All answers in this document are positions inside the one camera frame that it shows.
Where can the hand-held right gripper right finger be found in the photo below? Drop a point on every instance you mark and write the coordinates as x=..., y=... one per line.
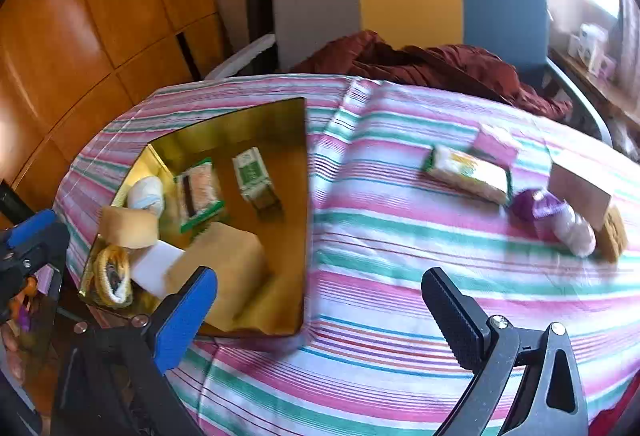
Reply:
x=455, y=316

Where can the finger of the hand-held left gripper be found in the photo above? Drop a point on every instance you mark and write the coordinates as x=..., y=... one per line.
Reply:
x=30, y=226

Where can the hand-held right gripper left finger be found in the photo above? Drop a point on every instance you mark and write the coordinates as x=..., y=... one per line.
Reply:
x=185, y=316

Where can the yellow sponge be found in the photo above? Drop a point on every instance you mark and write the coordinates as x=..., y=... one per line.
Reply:
x=612, y=233
x=230, y=261
x=127, y=228

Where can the white gauze roll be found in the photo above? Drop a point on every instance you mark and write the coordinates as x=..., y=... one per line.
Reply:
x=145, y=196

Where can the green-edged snack packet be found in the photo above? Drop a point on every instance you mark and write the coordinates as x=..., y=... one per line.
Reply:
x=197, y=196

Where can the gold metal tin box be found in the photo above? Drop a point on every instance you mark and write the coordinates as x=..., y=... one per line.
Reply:
x=280, y=216

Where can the green-edged tissue packet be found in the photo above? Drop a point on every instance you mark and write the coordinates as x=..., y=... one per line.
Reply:
x=470, y=173

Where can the green and white box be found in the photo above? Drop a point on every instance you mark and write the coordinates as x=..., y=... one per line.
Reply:
x=252, y=176

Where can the pink packet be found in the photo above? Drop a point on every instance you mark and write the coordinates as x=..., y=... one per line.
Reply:
x=495, y=145

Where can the brown cardboard box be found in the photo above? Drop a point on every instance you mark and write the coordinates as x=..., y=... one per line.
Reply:
x=580, y=193

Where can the person's left hand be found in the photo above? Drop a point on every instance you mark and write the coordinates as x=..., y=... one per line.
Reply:
x=11, y=348

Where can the striped tablecloth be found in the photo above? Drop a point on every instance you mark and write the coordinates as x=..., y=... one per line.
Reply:
x=375, y=266

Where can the red blanket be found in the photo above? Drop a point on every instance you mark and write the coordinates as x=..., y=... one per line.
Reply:
x=612, y=416

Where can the wooden wardrobe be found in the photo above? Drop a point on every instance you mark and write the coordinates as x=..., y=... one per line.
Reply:
x=75, y=40

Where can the maroon cloth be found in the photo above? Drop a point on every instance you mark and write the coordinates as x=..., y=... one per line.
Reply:
x=450, y=65

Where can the wooden side table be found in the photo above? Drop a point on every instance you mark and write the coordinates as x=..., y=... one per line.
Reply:
x=600, y=88

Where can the pink carton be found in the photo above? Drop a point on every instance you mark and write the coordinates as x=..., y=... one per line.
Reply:
x=606, y=65

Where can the white carton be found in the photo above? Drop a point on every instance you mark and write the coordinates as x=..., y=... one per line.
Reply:
x=590, y=40

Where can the patterned curtain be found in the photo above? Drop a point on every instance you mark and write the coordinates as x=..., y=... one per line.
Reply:
x=630, y=30

